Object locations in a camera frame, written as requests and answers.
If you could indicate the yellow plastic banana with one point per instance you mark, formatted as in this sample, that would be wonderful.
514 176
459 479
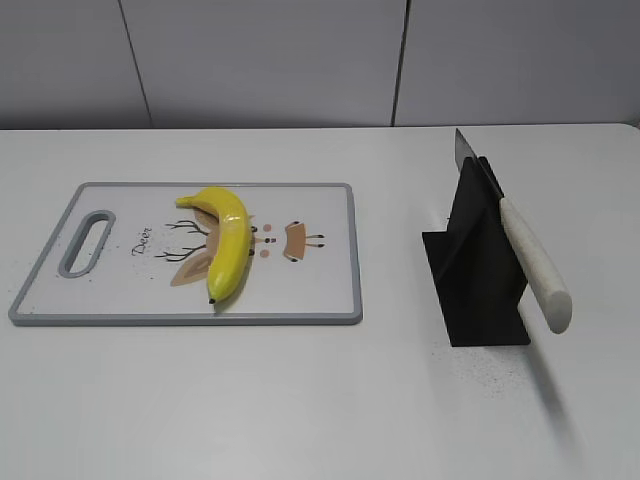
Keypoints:
234 239

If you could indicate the white grey-rimmed cutting board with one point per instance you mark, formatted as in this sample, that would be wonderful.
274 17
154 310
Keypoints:
123 254

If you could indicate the black knife stand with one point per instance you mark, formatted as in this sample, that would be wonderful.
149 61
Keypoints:
478 278

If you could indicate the white-handled kitchen knife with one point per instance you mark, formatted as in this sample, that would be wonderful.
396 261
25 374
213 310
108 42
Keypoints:
545 280

